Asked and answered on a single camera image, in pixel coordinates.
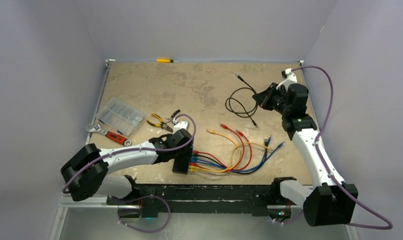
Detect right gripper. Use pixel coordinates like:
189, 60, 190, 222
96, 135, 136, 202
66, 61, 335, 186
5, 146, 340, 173
253, 82, 291, 116

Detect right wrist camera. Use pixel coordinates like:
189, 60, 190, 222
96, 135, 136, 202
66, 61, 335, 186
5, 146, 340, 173
275, 68, 298, 91

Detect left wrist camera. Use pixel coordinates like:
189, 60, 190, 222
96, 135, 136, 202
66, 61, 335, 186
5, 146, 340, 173
172, 121, 190, 134

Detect yellow screwdriver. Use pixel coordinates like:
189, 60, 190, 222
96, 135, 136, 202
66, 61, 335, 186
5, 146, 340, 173
156, 58, 180, 63

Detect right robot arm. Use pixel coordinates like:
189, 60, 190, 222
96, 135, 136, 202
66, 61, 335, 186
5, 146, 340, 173
252, 83, 358, 227

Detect clear plastic parts box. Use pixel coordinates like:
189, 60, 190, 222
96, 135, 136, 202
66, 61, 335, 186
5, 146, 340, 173
96, 97, 145, 136

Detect black network switch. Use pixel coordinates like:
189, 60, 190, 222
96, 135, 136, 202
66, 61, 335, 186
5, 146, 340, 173
172, 152, 193, 175

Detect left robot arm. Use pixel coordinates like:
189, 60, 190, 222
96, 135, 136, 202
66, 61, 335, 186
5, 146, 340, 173
60, 129, 194, 205

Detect blue ethernet cable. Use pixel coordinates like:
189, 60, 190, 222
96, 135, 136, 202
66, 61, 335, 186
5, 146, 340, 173
190, 141, 285, 174
190, 135, 273, 175

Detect lower blue ethernet cable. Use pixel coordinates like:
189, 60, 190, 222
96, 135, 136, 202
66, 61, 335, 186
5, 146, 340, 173
190, 135, 273, 175

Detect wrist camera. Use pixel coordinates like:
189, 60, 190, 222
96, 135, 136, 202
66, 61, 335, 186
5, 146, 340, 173
275, 68, 298, 91
172, 121, 190, 134

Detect yellow handled pliers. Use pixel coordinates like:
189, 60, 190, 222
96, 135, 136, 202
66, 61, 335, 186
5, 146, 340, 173
146, 109, 181, 133

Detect upper blue ethernet cable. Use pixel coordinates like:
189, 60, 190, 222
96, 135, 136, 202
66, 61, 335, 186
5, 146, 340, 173
190, 141, 285, 174

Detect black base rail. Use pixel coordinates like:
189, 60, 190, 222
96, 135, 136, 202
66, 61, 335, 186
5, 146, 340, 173
106, 183, 300, 219

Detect black ethernet cable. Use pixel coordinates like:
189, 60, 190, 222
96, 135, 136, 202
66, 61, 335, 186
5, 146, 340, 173
224, 74, 259, 128

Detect red handled adjustable wrench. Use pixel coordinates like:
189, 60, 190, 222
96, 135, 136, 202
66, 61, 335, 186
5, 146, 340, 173
85, 123, 132, 147

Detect aluminium table frame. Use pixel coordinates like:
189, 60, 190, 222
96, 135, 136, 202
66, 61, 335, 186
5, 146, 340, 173
60, 68, 358, 227

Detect yellow ethernet cable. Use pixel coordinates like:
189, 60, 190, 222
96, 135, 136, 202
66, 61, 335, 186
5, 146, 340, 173
188, 129, 244, 174

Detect orange ethernet cable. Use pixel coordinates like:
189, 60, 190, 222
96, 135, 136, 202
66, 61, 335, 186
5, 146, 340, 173
188, 141, 275, 174

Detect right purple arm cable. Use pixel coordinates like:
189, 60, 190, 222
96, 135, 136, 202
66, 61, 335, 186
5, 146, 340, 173
272, 65, 394, 231

